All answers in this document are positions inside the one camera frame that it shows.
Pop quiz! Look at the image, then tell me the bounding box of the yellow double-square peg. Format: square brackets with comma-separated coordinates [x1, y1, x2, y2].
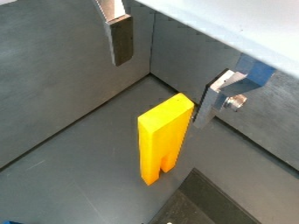
[138, 93, 194, 186]

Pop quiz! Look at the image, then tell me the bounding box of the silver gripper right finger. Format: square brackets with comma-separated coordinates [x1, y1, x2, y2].
[193, 53, 277, 129]

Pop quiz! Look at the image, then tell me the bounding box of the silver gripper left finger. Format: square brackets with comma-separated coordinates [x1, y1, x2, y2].
[93, 0, 134, 67]

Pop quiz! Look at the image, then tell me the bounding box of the blue shape-sorting board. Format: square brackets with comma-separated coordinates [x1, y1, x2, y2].
[2, 220, 23, 224]

